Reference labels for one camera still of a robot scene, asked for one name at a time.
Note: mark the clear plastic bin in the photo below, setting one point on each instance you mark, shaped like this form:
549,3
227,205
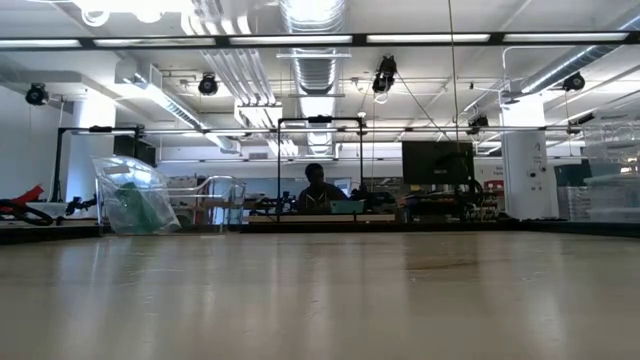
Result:
220,200

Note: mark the wooden background workbench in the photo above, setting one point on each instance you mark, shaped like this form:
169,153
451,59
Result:
300,218

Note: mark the LED light bar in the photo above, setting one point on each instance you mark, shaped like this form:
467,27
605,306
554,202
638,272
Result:
500,37

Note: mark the clear plastic bag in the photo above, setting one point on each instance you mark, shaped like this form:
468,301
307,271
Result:
135,200

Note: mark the ribbed silver ventilation duct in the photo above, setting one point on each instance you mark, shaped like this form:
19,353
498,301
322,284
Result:
315,70

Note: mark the white ventilation duct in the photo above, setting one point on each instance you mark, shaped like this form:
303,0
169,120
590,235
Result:
165,102

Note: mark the black aluminium table frame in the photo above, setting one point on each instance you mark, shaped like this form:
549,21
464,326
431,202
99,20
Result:
400,227

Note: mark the black station frame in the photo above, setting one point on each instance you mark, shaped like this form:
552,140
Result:
58,160
320,119

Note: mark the black monitor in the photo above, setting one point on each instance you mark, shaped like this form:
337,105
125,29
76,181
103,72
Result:
435,162

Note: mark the person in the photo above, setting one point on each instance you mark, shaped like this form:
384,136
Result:
317,192

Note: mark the teal box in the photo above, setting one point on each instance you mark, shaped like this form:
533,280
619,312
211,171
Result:
347,207

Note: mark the black background robot arm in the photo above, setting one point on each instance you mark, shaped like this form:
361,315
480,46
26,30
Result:
80,204

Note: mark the stack of clear plastic bins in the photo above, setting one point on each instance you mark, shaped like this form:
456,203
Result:
610,195

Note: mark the white plastic tub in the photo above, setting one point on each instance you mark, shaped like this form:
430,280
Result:
50,209

